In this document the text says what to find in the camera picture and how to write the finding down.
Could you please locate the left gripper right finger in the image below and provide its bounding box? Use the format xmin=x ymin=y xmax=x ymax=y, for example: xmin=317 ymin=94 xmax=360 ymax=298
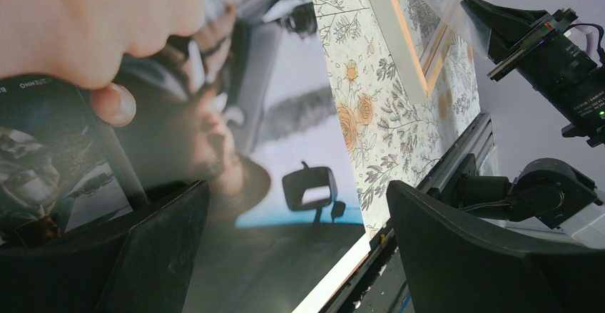
xmin=386 ymin=180 xmax=605 ymax=313

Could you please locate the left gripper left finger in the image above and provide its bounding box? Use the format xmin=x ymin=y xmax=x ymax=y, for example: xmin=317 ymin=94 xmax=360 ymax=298
xmin=1 ymin=181 xmax=210 ymax=312

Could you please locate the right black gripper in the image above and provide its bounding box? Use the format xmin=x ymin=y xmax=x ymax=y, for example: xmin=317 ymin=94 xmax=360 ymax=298
xmin=461 ymin=0 xmax=604 ymax=148

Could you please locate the light wooden picture frame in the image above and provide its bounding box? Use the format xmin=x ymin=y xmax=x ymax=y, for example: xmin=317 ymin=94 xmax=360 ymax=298
xmin=369 ymin=0 xmax=471 ymax=104

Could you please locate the photo print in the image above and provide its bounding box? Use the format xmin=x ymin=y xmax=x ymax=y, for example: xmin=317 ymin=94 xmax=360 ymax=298
xmin=1 ymin=0 xmax=368 ymax=312

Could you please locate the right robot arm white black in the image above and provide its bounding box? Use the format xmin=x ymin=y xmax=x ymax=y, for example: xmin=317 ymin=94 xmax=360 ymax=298
xmin=459 ymin=0 xmax=604 ymax=243

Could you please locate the floral patterned table mat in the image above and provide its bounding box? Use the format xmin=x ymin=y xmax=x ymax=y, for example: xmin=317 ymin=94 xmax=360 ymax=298
xmin=313 ymin=0 xmax=480 ymax=237

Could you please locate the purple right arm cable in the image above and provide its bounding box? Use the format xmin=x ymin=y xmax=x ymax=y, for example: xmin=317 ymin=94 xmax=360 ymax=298
xmin=565 ymin=21 xmax=605 ymax=63

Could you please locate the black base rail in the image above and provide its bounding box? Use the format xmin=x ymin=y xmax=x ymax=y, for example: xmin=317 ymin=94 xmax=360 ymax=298
xmin=321 ymin=113 xmax=494 ymax=312

